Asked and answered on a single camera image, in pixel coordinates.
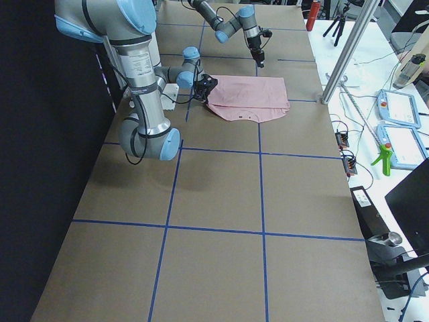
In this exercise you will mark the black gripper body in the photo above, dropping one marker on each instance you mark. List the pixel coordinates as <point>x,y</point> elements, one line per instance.
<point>254,43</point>
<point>202,89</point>

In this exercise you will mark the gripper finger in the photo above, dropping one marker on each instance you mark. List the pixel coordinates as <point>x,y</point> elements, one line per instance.
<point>203,99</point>
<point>259,58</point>

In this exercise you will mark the pink Snoopy t-shirt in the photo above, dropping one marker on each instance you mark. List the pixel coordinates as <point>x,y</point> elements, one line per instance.
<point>250,98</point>

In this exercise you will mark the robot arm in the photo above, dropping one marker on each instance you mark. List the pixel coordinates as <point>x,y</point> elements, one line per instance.
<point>128,26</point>
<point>244,20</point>

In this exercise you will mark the red cylinder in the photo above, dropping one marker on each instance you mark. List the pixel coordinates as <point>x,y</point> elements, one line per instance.
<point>313,14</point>

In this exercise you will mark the metal reacher grabber tool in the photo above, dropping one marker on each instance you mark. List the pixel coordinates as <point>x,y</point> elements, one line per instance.
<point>361,115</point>

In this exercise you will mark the far teach pendant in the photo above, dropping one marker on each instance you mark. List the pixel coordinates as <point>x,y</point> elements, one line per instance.
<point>398,108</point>

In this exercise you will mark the teach pendant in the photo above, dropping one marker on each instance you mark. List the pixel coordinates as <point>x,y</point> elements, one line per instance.
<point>398,108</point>
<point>407,148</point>

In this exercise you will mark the green plastic clip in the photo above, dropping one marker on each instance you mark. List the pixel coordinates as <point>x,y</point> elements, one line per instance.
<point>385,153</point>

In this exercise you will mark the near teach pendant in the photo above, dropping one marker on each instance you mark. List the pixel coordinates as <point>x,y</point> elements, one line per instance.
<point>407,148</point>

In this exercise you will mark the black box with label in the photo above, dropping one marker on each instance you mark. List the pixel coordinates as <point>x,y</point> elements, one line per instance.
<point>370,221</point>

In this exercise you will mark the black monitor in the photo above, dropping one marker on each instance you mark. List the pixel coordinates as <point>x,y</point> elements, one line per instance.
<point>408,203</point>

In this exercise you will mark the black desk clamp stand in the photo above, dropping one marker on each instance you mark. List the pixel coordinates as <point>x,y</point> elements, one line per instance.
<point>395,270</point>

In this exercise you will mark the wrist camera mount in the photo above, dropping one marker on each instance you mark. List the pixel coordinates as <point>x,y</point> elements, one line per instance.
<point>208,82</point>
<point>265,33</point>

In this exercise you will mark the aluminium frame post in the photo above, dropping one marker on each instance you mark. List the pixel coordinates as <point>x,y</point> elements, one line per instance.
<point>350,46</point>

